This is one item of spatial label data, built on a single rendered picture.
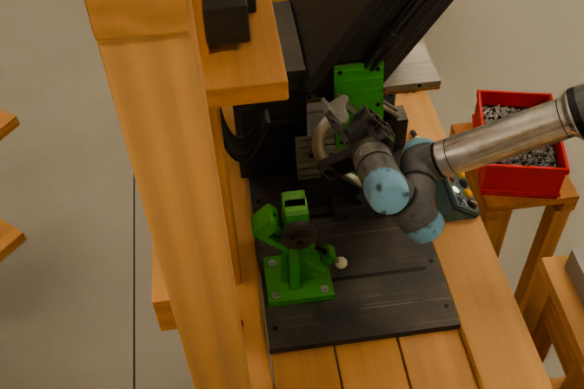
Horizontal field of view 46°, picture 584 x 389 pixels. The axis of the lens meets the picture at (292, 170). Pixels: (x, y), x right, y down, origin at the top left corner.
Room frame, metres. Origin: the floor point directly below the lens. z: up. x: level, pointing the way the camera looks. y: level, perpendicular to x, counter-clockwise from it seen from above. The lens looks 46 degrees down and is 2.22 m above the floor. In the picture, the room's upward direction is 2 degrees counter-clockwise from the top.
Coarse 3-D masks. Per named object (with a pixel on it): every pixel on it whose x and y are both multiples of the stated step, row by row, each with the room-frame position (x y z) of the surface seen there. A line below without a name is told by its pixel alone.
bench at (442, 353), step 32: (256, 256) 1.01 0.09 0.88; (256, 288) 0.92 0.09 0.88; (256, 320) 0.83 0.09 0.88; (256, 352) 0.76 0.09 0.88; (288, 352) 0.75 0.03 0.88; (320, 352) 0.75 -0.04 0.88; (352, 352) 0.75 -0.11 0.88; (384, 352) 0.74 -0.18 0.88; (416, 352) 0.74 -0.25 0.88; (448, 352) 0.74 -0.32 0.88; (256, 384) 0.68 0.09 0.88; (288, 384) 0.68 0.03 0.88; (320, 384) 0.68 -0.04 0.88; (352, 384) 0.67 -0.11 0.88; (384, 384) 0.67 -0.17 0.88; (416, 384) 0.67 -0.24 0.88; (448, 384) 0.66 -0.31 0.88
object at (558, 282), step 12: (540, 264) 0.99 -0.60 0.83; (552, 264) 0.97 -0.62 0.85; (564, 264) 0.97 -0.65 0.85; (552, 276) 0.94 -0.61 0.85; (564, 276) 0.94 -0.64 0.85; (552, 288) 0.91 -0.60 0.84; (564, 288) 0.90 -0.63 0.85; (552, 300) 0.90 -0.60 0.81; (564, 300) 0.87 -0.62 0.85; (576, 300) 0.87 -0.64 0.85; (564, 312) 0.84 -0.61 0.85; (576, 312) 0.84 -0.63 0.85; (564, 324) 0.82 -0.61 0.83; (576, 324) 0.81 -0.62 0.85; (576, 336) 0.78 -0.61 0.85; (576, 348) 0.76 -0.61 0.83
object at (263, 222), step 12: (252, 216) 0.94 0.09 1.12; (264, 216) 0.92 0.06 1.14; (276, 216) 0.92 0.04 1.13; (252, 228) 0.91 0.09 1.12; (264, 228) 0.89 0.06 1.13; (276, 228) 0.90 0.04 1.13; (264, 240) 0.89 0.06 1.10; (276, 240) 0.90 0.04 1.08; (288, 252) 0.90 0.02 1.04; (300, 252) 0.91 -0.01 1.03; (324, 252) 0.93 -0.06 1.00; (312, 264) 0.90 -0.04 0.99; (324, 264) 0.91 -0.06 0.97
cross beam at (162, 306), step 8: (152, 248) 0.74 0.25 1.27; (152, 256) 0.73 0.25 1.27; (152, 264) 0.71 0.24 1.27; (152, 272) 0.69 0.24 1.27; (160, 272) 0.69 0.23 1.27; (152, 280) 0.67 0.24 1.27; (160, 280) 0.67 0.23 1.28; (152, 288) 0.66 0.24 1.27; (160, 288) 0.66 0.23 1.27; (152, 296) 0.64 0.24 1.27; (160, 296) 0.64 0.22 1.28; (168, 296) 0.64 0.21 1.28; (160, 304) 0.63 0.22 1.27; (168, 304) 0.63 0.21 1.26; (160, 312) 0.63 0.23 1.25; (168, 312) 0.63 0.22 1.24; (160, 320) 0.63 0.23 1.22; (168, 320) 0.63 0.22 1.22; (160, 328) 0.63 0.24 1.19; (168, 328) 0.63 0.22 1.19; (176, 328) 0.63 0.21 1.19
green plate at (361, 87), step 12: (336, 72) 1.23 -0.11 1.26; (348, 72) 1.23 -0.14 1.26; (360, 72) 1.24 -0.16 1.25; (372, 72) 1.24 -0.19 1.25; (336, 84) 1.22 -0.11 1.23; (348, 84) 1.23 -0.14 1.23; (360, 84) 1.23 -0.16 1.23; (372, 84) 1.23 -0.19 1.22; (348, 96) 1.22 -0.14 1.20; (360, 96) 1.22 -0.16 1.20; (372, 96) 1.22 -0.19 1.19; (372, 108) 1.21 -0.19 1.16; (348, 120) 1.20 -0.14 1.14; (336, 132) 1.19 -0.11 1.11; (336, 144) 1.18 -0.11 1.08
